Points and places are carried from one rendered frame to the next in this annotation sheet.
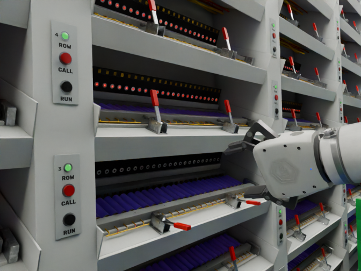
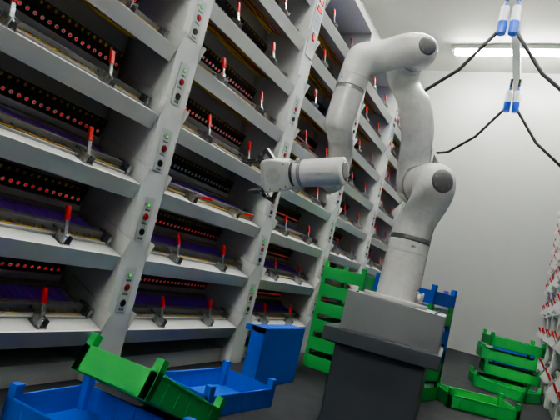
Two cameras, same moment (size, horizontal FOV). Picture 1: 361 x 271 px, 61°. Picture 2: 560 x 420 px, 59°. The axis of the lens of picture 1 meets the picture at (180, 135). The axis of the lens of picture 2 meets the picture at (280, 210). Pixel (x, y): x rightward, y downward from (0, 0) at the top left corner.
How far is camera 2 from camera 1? 103 cm
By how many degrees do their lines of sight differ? 16
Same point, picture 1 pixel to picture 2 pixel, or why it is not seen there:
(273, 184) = (266, 182)
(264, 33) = (288, 105)
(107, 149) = (182, 137)
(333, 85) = not seen: hidden behind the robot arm
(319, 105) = not seen: hidden behind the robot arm
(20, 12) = (170, 53)
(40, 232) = (148, 162)
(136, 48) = (210, 87)
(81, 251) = (159, 183)
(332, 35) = not seen: hidden behind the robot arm
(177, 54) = (230, 98)
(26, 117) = (156, 104)
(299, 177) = (279, 180)
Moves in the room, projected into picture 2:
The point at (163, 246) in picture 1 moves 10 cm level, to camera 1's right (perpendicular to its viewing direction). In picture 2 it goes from (190, 210) to (221, 217)
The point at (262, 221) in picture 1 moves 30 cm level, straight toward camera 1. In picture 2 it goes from (249, 244) to (247, 241)
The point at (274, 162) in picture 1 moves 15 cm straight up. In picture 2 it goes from (269, 170) to (281, 123)
